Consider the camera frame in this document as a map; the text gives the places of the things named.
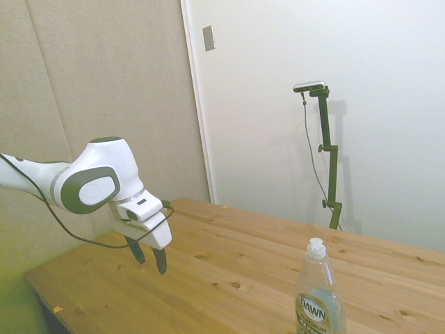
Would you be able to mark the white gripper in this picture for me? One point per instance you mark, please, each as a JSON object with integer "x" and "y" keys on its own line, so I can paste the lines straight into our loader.
{"x": 158, "y": 234}

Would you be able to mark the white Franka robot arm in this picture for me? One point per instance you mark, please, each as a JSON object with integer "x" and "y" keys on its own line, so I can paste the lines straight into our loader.
{"x": 97, "y": 163}

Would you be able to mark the clear Dawn dish soap bottle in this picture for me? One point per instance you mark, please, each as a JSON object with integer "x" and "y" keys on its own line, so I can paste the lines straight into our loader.
{"x": 318, "y": 295}

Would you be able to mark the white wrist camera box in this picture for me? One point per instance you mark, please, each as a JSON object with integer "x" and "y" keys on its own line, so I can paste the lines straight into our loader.
{"x": 140, "y": 206}

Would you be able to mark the white door frame trim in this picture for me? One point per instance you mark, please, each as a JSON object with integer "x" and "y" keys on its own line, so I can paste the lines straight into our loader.
{"x": 198, "y": 104}

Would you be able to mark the black camera stand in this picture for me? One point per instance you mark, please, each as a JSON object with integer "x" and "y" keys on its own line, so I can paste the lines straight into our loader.
{"x": 329, "y": 156}

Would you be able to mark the grey wall switch plate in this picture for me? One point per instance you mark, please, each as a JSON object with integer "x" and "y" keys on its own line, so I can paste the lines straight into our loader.
{"x": 209, "y": 38}

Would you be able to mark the grey exterior camera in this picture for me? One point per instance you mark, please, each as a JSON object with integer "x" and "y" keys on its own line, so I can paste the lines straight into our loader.
{"x": 309, "y": 85}

